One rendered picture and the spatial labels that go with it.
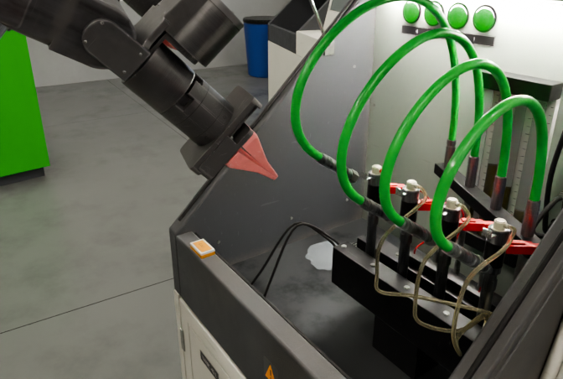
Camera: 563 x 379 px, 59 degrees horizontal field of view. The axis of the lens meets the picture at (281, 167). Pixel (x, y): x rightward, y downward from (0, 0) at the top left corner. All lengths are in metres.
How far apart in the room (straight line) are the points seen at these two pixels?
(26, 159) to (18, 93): 0.48
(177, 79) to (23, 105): 3.44
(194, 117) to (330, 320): 0.62
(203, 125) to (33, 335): 2.05
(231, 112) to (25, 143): 3.50
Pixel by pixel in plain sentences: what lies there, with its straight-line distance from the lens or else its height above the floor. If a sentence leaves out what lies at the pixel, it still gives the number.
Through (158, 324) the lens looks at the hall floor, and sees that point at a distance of 2.38.
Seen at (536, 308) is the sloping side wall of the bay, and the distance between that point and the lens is 0.68.
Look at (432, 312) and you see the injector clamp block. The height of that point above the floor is 0.98.
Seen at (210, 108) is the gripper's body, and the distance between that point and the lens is 0.52.
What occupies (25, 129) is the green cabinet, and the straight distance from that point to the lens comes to 3.97.
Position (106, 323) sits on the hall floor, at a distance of 2.45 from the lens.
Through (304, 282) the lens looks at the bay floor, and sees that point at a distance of 1.13.
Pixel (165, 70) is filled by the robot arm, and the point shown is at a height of 1.38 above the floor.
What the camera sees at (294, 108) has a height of 1.28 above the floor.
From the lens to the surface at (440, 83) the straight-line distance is 0.68.
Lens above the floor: 1.48
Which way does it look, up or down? 22 degrees down
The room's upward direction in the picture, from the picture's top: straight up
